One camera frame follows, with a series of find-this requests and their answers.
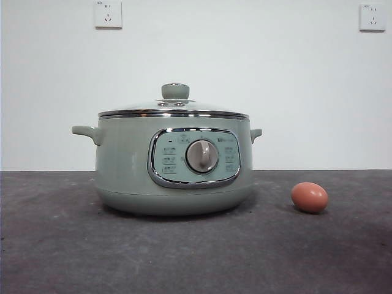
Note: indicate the glass lid with green knob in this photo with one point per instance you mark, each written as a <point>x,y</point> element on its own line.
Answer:
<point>175,90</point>

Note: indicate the brown egg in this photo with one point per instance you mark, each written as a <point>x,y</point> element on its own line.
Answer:
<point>309,197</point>

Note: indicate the green electric cooking pot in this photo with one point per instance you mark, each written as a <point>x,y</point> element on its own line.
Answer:
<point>122,159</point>

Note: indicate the white wall socket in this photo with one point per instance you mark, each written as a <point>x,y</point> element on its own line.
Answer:
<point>372,17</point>
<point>108,13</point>

